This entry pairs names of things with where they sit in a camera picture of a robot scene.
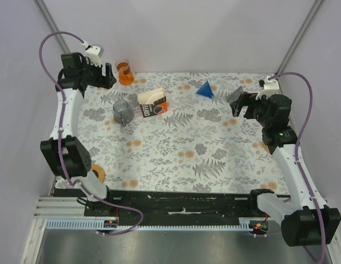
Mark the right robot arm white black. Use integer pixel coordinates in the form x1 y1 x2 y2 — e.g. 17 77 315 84
227 90 341 246

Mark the left aluminium frame post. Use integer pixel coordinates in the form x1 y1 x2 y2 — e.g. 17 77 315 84
33 0 70 53

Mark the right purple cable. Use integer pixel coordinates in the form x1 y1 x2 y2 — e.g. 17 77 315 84
251 71 327 262

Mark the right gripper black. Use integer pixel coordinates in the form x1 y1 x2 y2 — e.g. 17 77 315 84
230 92 272 128

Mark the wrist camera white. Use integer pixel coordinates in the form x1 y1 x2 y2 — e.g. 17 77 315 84
82 41 104 67
255 77 280 100

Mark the floral tablecloth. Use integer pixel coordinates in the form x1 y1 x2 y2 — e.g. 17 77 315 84
78 73 288 194

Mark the aluminium frame post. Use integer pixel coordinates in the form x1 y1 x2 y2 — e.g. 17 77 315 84
33 0 70 53
276 0 325 74

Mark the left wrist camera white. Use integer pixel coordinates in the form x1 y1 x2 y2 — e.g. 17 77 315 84
82 41 104 67

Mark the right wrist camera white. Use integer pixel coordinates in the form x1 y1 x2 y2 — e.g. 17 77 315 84
255 77 280 100

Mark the coffee filter box orange black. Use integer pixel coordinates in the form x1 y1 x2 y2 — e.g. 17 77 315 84
137 87 168 118

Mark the grey glass mug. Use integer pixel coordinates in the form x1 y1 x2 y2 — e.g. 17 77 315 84
112 99 134 127

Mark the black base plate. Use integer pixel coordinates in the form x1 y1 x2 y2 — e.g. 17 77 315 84
53 189 266 218

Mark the white cable duct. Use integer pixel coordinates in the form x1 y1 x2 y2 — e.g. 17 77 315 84
46 218 265 231

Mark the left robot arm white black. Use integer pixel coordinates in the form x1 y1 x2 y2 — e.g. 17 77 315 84
40 52 116 216

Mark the aluminium rail front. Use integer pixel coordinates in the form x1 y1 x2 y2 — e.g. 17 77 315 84
34 197 85 219

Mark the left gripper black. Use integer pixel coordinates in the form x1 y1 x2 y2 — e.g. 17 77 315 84
80 58 116 91

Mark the orange glass carafe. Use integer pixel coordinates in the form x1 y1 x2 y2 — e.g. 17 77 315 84
115 59 134 86

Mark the right aluminium frame post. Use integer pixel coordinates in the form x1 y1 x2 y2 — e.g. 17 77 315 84
276 0 325 74

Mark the blue plastic dripper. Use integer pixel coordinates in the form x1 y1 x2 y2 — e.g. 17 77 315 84
196 81 214 99

